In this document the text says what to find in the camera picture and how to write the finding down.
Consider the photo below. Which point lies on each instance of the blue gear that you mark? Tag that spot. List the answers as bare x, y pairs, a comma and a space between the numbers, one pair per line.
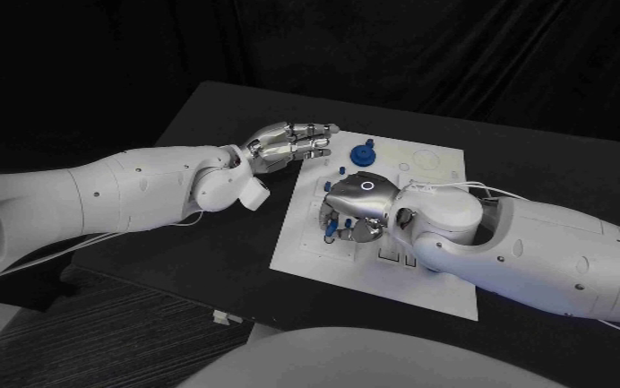
363, 154

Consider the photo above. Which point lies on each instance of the blue cylinder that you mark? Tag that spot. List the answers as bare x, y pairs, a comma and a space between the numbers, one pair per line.
330, 227

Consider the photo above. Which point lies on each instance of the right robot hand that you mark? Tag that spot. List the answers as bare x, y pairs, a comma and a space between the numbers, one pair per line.
357, 200

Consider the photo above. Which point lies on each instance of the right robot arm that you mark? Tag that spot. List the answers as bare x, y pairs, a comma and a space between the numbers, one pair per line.
522, 247

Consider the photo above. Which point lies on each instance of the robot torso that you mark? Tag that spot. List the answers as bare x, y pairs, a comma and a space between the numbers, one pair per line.
367, 359

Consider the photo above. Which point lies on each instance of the white task board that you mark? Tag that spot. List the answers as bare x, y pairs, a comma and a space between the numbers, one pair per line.
377, 270

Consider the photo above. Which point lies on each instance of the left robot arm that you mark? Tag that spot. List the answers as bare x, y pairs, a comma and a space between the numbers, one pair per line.
121, 189

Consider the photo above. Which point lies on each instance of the white table clamp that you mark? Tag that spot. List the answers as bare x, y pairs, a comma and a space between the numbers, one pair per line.
223, 317

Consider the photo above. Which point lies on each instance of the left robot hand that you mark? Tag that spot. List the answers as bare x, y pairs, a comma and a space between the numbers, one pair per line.
278, 147

